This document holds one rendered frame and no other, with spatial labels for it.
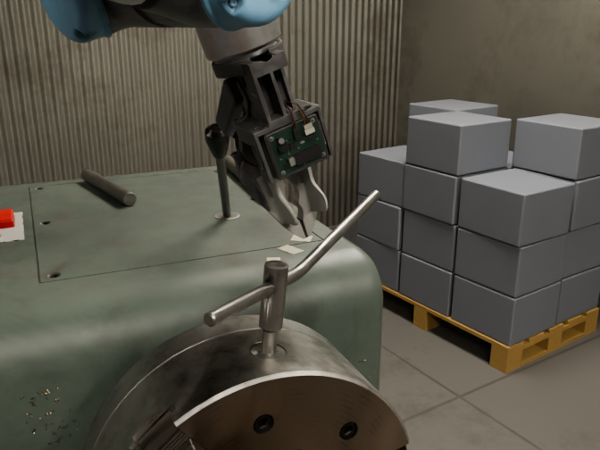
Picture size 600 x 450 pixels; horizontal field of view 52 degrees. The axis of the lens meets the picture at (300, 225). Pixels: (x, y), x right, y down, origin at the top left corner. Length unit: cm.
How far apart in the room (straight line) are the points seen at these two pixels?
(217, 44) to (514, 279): 240
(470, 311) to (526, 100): 138
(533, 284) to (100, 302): 248
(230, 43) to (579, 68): 318
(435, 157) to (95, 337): 251
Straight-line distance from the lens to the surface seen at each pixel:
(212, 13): 41
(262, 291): 54
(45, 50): 352
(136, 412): 59
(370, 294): 76
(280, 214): 67
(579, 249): 323
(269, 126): 58
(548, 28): 379
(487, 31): 406
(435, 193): 306
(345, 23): 430
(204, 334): 63
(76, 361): 67
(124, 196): 99
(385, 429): 64
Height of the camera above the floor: 153
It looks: 18 degrees down
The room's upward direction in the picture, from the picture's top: straight up
